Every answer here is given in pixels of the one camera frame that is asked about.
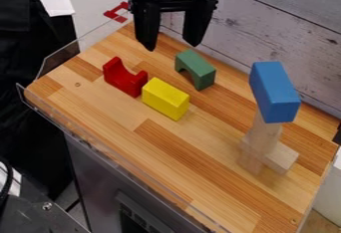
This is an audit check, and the green arch block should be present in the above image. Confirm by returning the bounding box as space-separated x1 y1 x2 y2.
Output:
172 49 219 92

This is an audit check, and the red arch block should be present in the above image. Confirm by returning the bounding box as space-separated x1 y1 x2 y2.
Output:
101 56 150 99

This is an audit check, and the yellow block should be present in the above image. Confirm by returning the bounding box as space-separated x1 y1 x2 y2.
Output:
140 77 192 122

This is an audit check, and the blue block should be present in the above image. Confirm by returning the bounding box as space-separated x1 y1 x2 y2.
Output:
247 61 303 124

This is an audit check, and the plain wooden block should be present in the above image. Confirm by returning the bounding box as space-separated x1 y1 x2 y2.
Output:
239 109 284 160
235 142 300 176

